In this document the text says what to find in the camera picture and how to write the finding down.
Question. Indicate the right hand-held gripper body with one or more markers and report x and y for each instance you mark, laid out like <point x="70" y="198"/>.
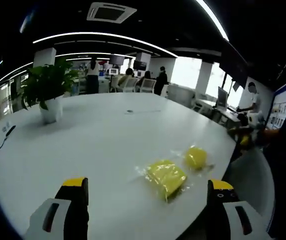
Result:
<point x="255" y="118"/>

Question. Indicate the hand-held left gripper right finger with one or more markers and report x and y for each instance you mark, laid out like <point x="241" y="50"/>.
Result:
<point x="217" y="212"/>

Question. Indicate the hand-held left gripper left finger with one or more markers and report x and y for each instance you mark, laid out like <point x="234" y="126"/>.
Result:
<point x="75" y="212"/>

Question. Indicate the round yellow silicone block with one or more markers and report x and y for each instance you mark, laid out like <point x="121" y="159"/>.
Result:
<point x="195" y="158"/>

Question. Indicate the rectangular yellow silicone block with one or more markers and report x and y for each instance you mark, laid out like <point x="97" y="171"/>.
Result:
<point x="166" y="178"/>

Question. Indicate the office desk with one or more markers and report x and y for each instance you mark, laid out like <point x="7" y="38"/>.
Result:
<point x="228" y="115"/>

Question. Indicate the grey desk monitor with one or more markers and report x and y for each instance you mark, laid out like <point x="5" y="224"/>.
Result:
<point x="222" y="96"/>

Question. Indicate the grey chair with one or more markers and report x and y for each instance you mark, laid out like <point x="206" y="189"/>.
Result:
<point x="253" y="180"/>

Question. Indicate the large dark hanging screen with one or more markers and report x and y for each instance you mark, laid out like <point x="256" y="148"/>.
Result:
<point x="233" y="65"/>

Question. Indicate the bright ceiling light strip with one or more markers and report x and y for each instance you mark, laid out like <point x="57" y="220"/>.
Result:
<point x="215" y="18"/>

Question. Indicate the white office chair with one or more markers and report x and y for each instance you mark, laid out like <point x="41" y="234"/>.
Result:
<point x="148" y="85"/>
<point x="130" y="83"/>

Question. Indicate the dark computer monitor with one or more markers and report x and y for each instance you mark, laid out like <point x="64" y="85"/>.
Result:
<point x="117" y="59"/>
<point x="139" y="65"/>

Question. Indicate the green potted plant white pot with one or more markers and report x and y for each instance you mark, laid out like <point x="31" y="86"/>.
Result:
<point x="49" y="82"/>

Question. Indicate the long curved ceiling light strip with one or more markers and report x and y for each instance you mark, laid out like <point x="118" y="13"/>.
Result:
<point x="102" y="34"/>

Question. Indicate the ceiling air conditioner vent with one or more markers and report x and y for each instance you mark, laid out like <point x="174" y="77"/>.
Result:
<point x="110" y="12"/>

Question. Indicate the blue framed wall poster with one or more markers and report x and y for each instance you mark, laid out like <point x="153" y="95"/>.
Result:
<point x="282" y="105"/>

